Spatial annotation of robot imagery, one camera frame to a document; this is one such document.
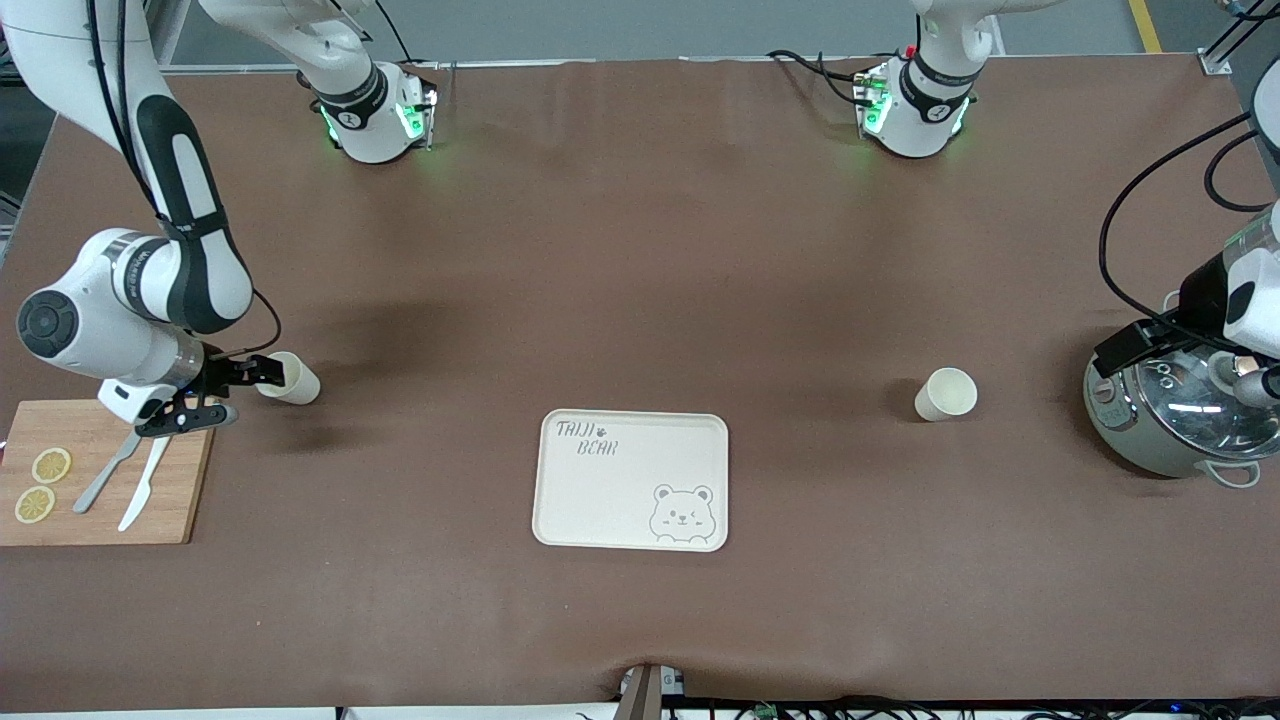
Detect aluminium frame profile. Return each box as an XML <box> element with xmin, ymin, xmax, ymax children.
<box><xmin>1198</xmin><ymin>0</ymin><xmax>1280</xmax><ymax>79</ymax></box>

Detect grey camera mounting post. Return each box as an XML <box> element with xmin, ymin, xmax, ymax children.
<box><xmin>618</xmin><ymin>662</ymin><xmax>686</xmax><ymax>720</ymax></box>

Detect glass pot lid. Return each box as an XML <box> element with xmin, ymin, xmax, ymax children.
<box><xmin>1133</xmin><ymin>340</ymin><xmax>1280</xmax><ymax>463</ymax></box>

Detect white IKEA cup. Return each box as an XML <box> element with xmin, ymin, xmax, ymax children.
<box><xmin>914</xmin><ymin>367</ymin><xmax>979</xmax><ymax>423</ymax></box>
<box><xmin>255</xmin><ymin>351</ymin><xmax>322</xmax><ymax>406</ymax></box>

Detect black base power cables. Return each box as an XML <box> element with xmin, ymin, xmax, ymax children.
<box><xmin>768</xmin><ymin>48</ymin><xmax>873</xmax><ymax>107</ymax></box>

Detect cream tray with bear print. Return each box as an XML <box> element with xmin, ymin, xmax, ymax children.
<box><xmin>531</xmin><ymin>409</ymin><xmax>730</xmax><ymax>553</ymax></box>

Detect grey plastic knife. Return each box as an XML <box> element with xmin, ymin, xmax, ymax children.
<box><xmin>73</xmin><ymin>430</ymin><xmax>141</xmax><ymax>515</ymax></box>

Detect wooden cutting board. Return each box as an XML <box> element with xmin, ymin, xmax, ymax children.
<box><xmin>0</xmin><ymin>398</ymin><xmax>221</xmax><ymax>547</ymax></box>

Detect grey-green electric cooking pot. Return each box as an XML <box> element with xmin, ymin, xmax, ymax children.
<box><xmin>1083</xmin><ymin>290</ymin><xmax>1280</xmax><ymax>489</ymax></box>

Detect white plastic knife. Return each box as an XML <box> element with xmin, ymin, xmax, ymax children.
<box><xmin>118</xmin><ymin>435</ymin><xmax>171</xmax><ymax>533</ymax></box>

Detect brown table cover mat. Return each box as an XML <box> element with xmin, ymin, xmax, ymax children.
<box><xmin>0</xmin><ymin>58</ymin><xmax>1280</xmax><ymax>713</ymax></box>

